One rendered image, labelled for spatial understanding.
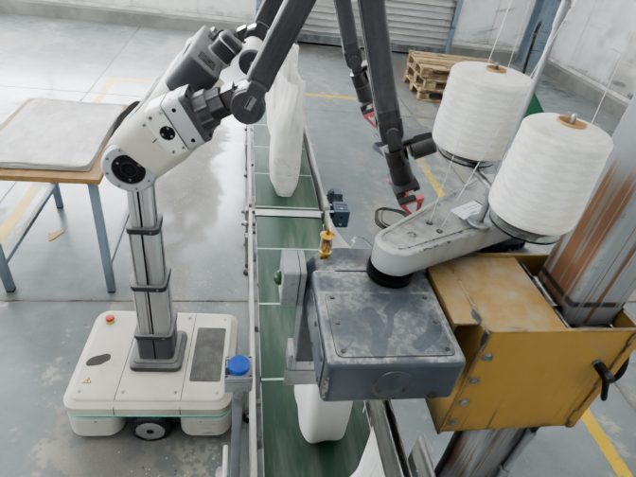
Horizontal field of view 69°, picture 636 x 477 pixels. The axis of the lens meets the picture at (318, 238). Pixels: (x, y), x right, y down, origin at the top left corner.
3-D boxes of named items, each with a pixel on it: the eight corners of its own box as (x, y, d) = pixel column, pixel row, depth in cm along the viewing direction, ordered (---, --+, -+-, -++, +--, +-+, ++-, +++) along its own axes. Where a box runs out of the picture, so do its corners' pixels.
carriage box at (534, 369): (405, 344, 118) (439, 247, 99) (524, 343, 124) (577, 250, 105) (436, 434, 98) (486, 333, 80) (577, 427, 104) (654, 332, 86)
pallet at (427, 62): (407, 60, 654) (409, 49, 646) (487, 69, 668) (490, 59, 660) (420, 78, 588) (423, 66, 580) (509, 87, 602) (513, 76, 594)
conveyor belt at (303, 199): (251, 96, 458) (252, 87, 453) (291, 99, 465) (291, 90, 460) (255, 221, 283) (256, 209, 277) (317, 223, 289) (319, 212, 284)
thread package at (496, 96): (419, 131, 104) (440, 51, 94) (487, 135, 106) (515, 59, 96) (445, 166, 90) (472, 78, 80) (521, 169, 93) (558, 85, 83)
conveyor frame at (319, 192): (246, 97, 458) (247, 82, 450) (294, 100, 466) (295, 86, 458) (247, 227, 279) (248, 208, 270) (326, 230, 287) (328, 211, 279)
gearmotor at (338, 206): (318, 202, 314) (321, 183, 305) (340, 203, 316) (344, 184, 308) (325, 227, 290) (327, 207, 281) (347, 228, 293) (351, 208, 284)
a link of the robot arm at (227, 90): (215, 88, 108) (213, 97, 104) (254, 70, 106) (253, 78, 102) (234, 122, 114) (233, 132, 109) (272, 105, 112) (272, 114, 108)
